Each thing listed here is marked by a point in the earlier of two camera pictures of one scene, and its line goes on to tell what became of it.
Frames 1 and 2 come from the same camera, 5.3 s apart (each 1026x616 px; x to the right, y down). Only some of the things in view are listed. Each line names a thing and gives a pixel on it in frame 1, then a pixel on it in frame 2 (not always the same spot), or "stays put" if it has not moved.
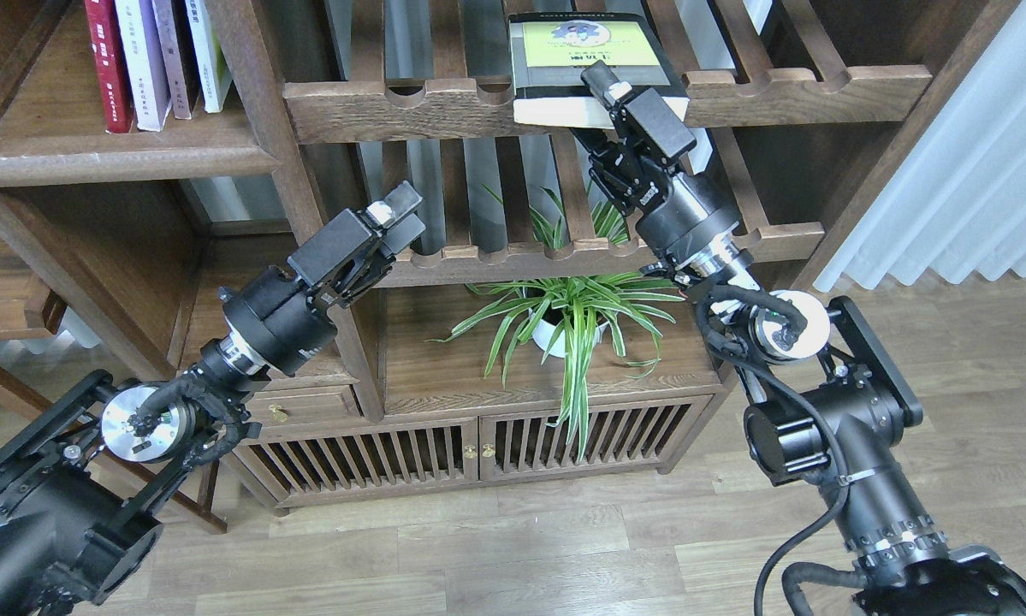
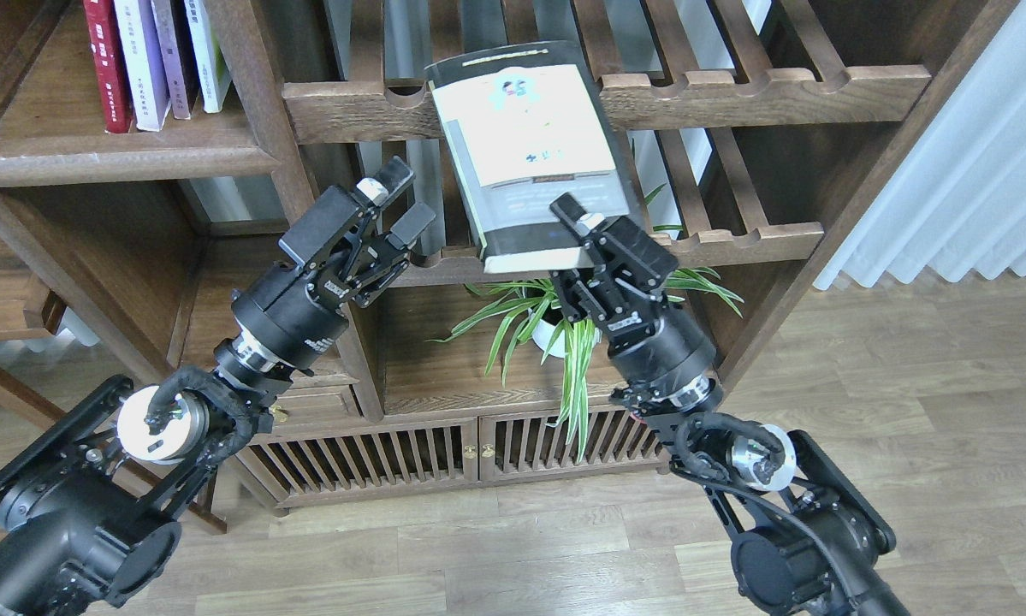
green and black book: x=548 y=52 -> x=521 y=123
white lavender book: x=146 y=62 stays put
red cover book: x=116 y=96 stays put
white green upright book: x=213 y=69 stays put
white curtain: x=981 y=192 stays put
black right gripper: x=673 y=209 -> x=663 y=357
